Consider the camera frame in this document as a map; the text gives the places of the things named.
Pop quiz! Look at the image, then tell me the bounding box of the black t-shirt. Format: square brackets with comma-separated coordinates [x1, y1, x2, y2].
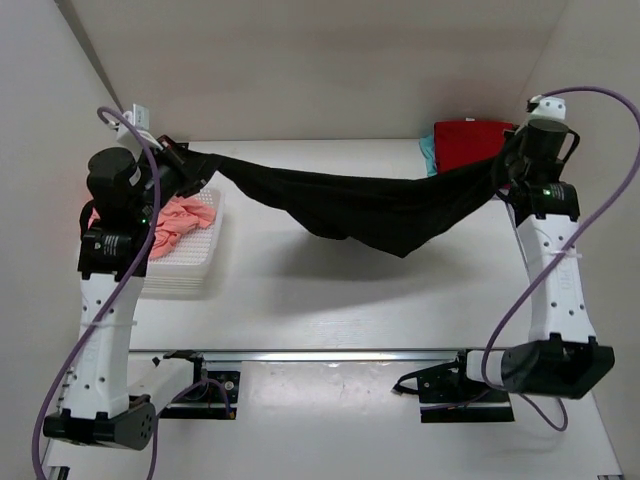
[183, 139, 516, 258]

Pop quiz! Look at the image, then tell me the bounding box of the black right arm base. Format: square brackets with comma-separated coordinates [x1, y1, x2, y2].
[392, 350, 515, 424]

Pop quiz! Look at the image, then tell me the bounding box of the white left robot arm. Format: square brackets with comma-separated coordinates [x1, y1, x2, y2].
[36, 135, 217, 451]

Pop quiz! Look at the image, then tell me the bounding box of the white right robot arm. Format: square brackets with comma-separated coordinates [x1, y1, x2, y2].
[393, 119, 615, 410]

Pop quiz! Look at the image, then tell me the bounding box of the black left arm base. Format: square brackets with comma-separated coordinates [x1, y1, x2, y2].
[153, 350, 241, 420]

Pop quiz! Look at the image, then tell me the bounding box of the pink t-shirt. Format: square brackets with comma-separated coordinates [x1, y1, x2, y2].
[87, 196, 217, 260]

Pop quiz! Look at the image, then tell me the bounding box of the red folded t-shirt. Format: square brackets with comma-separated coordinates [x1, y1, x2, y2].
[433, 120, 514, 174]

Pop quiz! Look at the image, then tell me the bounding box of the teal folded t-shirt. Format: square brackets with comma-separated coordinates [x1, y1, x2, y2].
[419, 134, 438, 177]

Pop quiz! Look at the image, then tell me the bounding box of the white plastic basket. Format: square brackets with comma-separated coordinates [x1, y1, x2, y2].
[142, 188, 224, 298]

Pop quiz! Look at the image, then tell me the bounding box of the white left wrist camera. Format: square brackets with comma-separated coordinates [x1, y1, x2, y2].
[116, 103, 158, 151]

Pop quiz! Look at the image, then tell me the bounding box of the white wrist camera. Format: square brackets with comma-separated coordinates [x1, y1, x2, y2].
[116, 103, 158, 151]
[525, 95, 567, 123]

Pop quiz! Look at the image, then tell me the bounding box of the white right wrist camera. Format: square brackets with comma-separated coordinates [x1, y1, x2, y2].
[525, 95, 567, 123]

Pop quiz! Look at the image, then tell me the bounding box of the aluminium table rail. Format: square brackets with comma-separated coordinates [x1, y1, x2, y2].
[127, 348, 506, 365]

